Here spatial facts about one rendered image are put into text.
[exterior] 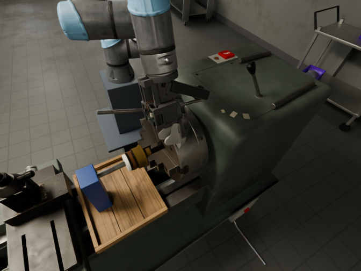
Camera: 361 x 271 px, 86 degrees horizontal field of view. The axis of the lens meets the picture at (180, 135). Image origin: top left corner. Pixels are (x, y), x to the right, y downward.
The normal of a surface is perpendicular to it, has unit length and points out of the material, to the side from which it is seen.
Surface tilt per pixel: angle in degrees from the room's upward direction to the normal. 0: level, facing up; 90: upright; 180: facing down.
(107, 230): 0
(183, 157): 59
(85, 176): 0
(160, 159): 9
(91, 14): 52
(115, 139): 0
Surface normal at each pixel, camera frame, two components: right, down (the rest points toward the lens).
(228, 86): 0.05, -0.65
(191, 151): 0.47, 0.19
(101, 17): 0.22, 0.35
